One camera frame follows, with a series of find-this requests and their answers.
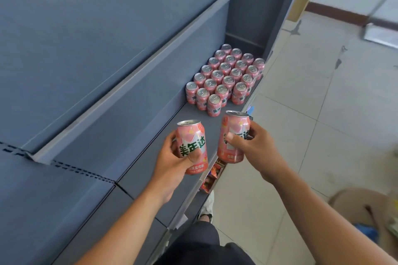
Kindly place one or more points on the person's left hand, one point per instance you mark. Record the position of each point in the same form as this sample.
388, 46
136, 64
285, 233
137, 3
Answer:
169, 174

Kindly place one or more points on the person's right hand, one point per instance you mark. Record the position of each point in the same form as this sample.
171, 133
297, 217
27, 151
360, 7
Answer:
259, 153

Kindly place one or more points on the person's right thumb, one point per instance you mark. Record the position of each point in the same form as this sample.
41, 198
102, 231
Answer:
235, 141

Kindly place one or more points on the person's left thumb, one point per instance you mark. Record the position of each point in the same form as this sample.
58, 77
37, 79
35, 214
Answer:
191, 156

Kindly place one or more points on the pink drink can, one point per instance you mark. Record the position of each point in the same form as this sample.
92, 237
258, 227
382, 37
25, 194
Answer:
192, 140
234, 125

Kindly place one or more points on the person's left forearm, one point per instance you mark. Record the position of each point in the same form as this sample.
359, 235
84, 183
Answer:
124, 233

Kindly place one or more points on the person's right forearm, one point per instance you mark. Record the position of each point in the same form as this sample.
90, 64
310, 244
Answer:
323, 221

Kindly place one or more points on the orange snack packets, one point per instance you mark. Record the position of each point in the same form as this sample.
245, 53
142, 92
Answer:
212, 174

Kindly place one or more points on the blue shelf price tag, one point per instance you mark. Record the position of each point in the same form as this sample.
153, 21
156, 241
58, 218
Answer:
250, 112

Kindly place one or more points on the white shoe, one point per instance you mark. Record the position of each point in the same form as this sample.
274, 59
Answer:
207, 207

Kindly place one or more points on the group of pink cans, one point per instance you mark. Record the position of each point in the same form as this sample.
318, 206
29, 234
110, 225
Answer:
225, 77

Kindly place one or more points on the white shelf label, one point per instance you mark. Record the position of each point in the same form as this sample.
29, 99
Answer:
181, 221

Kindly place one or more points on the dark shorts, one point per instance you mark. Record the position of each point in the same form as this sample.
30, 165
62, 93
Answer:
199, 247

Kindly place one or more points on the brown cardboard box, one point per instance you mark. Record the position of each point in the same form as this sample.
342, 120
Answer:
351, 205

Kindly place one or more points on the grey metal shelf unit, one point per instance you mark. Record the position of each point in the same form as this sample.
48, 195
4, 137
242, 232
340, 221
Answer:
93, 56

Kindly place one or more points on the blue item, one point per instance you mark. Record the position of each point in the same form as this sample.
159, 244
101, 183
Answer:
367, 232

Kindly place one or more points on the metal door frame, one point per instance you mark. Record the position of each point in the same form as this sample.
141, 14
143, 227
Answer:
381, 35

